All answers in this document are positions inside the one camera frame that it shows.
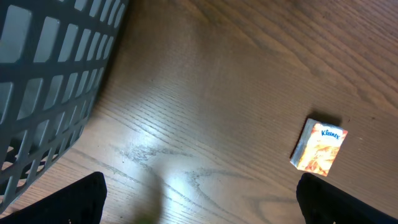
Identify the orange snack box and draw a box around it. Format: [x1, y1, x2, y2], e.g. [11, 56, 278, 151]
[290, 118, 348, 177]

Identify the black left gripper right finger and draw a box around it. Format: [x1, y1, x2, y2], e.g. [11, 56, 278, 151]
[296, 172, 397, 224]

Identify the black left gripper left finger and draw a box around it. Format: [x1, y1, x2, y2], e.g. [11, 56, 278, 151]
[1, 172, 107, 224]

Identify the dark grey plastic basket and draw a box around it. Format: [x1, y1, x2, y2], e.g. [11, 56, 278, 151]
[1, 0, 129, 210]

